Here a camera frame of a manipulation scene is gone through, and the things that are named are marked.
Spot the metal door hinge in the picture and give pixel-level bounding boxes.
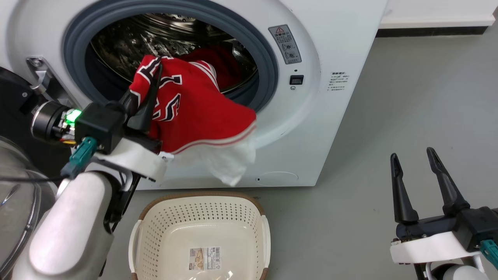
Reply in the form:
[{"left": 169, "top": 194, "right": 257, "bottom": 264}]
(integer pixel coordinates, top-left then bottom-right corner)
[{"left": 26, "top": 56, "right": 78, "bottom": 110}]

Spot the teal plug right cable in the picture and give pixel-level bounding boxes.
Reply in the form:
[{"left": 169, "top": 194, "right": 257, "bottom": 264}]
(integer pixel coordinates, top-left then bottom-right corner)
[{"left": 480, "top": 239, "right": 498, "bottom": 270}]

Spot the teal plug cable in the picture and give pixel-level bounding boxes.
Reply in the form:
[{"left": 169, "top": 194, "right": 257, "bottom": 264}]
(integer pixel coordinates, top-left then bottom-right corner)
[
  {"left": 480, "top": 239, "right": 498, "bottom": 270},
  {"left": 60, "top": 136, "right": 98, "bottom": 179}
]

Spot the washing machine glass door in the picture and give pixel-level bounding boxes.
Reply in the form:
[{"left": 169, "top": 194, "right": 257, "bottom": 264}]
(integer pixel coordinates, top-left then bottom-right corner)
[{"left": 0, "top": 66, "right": 72, "bottom": 277}]

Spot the white cloth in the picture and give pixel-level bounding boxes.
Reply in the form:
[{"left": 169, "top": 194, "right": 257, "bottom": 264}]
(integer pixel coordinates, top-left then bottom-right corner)
[{"left": 170, "top": 134, "right": 258, "bottom": 187}]

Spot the grey warning sticker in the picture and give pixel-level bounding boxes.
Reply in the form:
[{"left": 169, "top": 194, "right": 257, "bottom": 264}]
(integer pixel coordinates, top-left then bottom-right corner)
[{"left": 268, "top": 24, "right": 303, "bottom": 65}]

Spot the black wall baseboard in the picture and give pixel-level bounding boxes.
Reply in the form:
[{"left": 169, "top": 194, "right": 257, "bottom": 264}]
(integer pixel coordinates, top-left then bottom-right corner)
[{"left": 375, "top": 26, "right": 489, "bottom": 38}]

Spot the cream perforated laundry basket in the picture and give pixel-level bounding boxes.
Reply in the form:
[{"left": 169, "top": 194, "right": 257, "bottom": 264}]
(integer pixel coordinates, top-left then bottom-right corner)
[{"left": 128, "top": 191, "right": 272, "bottom": 280}]

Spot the white front-load washing machine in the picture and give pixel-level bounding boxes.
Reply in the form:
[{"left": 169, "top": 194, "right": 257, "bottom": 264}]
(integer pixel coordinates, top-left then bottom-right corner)
[{"left": 0, "top": 0, "right": 389, "bottom": 191}]

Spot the round filter cover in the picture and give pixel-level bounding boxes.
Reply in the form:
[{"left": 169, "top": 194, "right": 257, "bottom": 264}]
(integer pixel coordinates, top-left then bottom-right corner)
[{"left": 258, "top": 171, "right": 299, "bottom": 187}]

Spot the red basketball jersey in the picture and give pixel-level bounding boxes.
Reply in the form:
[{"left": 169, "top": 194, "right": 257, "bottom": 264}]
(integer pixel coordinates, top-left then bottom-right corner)
[{"left": 130, "top": 54, "right": 258, "bottom": 154}]

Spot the grey rubber door seal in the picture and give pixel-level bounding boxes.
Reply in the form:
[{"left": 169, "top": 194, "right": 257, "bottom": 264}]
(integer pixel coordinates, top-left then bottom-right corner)
[{"left": 62, "top": 0, "right": 279, "bottom": 114}]

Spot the teal plug left cable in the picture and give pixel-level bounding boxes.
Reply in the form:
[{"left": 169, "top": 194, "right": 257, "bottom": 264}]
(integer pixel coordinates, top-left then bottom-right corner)
[{"left": 60, "top": 136, "right": 98, "bottom": 179}]

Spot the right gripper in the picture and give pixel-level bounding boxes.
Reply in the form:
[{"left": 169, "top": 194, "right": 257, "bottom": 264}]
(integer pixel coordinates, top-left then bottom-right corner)
[{"left": 390, "top": 147, "right": 498, "bottom": 265}]

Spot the steel washing machine drum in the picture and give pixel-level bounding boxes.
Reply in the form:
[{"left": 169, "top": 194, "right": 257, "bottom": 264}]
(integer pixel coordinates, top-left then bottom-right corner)
[{"left": 89, "top": 14, "right": 259, "bottom": 95}]

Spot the paper label sticker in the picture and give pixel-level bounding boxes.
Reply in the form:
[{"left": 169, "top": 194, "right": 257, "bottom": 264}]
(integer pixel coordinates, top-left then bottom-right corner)
[{"left": 189, "top": 247, "right": 221, "bottom": 271}]

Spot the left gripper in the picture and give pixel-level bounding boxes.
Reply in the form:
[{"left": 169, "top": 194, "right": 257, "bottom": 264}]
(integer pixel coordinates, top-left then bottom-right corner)
[{"left": 76, "top": 62, "right": 168, "bottom": 182}]

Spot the red garment in drum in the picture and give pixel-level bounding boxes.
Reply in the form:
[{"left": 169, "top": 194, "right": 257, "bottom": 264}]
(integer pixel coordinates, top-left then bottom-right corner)
[{"left": 181, "top": 47, "right": 244, "bottom": 92}]

